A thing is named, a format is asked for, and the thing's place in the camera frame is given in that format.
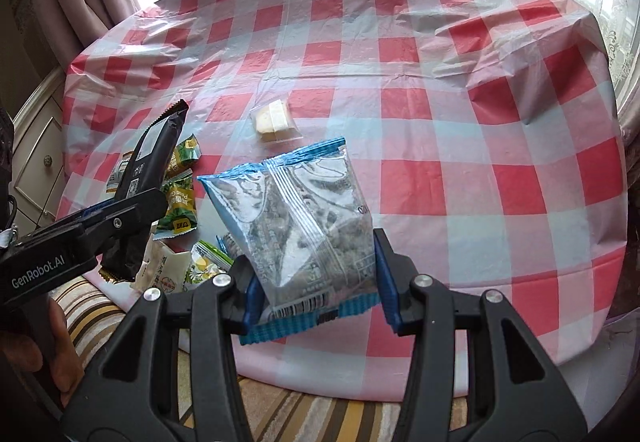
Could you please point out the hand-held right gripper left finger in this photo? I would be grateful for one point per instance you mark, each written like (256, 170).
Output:
(252, 302)

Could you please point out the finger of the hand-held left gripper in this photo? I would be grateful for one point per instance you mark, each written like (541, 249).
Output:
(130, 222)
(100, 210)

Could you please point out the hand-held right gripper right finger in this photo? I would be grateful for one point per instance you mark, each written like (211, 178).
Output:
(387, 287)

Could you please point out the long black snack packet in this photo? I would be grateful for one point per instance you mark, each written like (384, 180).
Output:
(155, 156)

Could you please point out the person's left hand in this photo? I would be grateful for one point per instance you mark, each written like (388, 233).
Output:
(67, 352)

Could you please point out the white green snack packet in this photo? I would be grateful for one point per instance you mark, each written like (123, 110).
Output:
(121, 171)

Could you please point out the white drawer cabinet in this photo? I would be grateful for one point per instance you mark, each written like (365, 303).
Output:
(42, 146)

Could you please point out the striped plush blanket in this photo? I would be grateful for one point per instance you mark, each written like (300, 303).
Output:
(320, 417)

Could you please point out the clear wrapped cake slice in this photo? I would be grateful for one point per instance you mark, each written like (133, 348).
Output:
(275, 121)

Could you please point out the red checked plastic tablecloth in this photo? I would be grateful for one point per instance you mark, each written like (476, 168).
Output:
(450, 121)

